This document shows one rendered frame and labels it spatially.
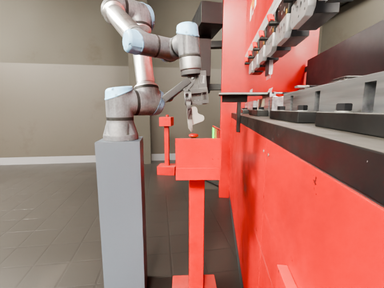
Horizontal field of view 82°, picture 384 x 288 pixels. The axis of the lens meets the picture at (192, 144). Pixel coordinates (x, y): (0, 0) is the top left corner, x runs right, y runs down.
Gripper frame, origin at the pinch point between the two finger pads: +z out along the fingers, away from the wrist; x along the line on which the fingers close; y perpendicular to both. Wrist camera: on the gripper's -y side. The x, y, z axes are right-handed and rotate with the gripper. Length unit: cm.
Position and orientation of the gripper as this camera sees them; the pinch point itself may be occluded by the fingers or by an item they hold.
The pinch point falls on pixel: (190, 128)
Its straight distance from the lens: 80.2
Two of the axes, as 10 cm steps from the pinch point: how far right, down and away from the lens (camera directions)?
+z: 0.8, 9.8, 1.6
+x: -0.4, -1.6, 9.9
